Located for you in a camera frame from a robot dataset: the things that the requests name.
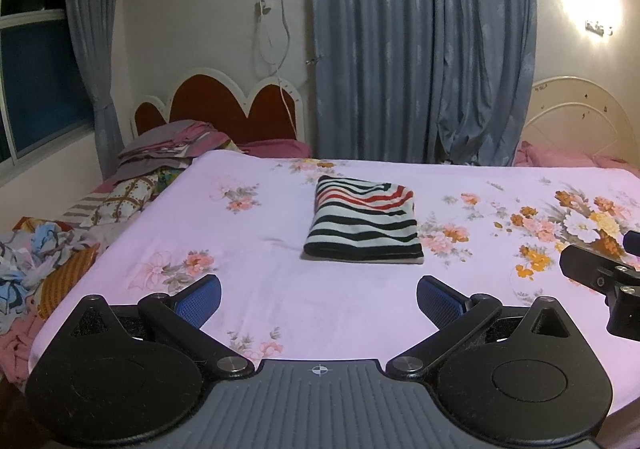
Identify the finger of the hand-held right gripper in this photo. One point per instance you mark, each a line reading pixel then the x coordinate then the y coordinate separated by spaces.
pixel 585 266
pixel 632 243

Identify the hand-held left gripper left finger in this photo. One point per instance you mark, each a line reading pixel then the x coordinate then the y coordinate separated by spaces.
pixel 200 303

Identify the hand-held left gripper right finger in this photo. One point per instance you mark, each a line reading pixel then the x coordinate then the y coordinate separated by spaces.
pixel 439 301

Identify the striped knit sweater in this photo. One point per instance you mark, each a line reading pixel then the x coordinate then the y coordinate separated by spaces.
pixel 365 221

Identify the pink floral bed sheet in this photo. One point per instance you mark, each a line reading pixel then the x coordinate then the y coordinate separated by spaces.
pixel 240 239

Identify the light pink blanket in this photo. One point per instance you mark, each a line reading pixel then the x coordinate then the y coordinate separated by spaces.
pixel 555 156

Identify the patterned cream quilt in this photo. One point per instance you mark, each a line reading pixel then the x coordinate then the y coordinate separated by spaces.
pixel 125 196

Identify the orange cloth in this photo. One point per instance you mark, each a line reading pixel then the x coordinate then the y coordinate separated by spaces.
pixel 65 284

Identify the cream arched headboard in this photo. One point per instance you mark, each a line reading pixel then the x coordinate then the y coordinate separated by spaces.
pixel 580 114

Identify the blue floral cloth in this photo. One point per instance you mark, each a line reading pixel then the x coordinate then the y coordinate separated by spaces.
pixel 30 269

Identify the dark pink pillow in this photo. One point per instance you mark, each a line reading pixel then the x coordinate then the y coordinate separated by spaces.
pixel 280 148

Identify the crumpled pink cloth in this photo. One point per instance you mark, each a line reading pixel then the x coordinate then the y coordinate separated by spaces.
pixel 17 349

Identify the red and white headboard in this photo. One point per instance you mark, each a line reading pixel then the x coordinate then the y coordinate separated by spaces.
pixel 210 104

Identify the blue door curtain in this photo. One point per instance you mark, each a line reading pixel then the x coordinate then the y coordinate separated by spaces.
pixel 425 54

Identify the window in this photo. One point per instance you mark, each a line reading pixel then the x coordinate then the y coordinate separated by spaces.
pixel 35 79

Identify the blue window curtain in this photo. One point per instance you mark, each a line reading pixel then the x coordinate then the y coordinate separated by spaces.
pixel 95 29

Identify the white wall charger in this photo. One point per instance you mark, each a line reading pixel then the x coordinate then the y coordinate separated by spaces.
pixel 262 6

